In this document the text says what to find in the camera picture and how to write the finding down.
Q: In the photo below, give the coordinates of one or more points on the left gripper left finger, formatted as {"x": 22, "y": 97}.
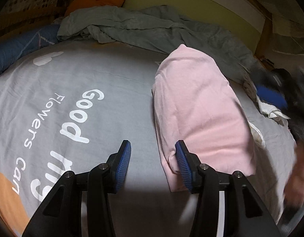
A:
{"x": 60, "y": 212}

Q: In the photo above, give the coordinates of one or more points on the grey printed bed sheet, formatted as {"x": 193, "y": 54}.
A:
{"x": 68, "y": 107}

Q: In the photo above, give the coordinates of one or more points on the wooden bunk bed frame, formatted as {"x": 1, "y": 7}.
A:
{"x": 260, "y": 18}

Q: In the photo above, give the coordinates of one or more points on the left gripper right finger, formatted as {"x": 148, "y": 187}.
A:
{"x": 244, "y": 212}

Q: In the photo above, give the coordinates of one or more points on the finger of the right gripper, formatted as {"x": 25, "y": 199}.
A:
{"x": 271, "y": 96}

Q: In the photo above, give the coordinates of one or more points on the pink printed t-shirt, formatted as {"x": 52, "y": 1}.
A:
{"x": 195, "y": 103}

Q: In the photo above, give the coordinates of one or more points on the person right hand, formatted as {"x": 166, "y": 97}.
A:
{"x": 294, "y": 188}

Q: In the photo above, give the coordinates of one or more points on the grey-green rumpled blanket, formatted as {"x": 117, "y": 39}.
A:
{"x": 161, "y": 29}

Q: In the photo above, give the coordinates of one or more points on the folded white garment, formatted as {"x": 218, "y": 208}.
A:
{"x": 266, "y": 109}

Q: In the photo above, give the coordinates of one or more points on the blue patterned pillow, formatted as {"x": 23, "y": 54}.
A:
{"x": 13, "y": 49}

